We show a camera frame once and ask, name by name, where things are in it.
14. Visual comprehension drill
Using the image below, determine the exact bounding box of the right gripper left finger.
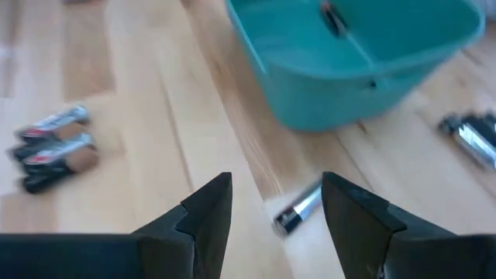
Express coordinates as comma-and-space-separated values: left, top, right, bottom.
0, 171, 234, 279

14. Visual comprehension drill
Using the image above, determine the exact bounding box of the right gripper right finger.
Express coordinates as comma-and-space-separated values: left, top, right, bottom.
321, 171, 496, 279

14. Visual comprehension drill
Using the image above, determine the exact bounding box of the silver black AA battery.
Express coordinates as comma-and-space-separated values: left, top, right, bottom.
270, 180, 323, 237
21, 133, 95, 166
453, 122, 496, 171
437, 112, 496, 136
15, 104, 91, 136

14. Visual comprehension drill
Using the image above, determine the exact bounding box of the teal plastic bin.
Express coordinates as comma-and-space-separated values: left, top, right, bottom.
223, 0, 487, 133

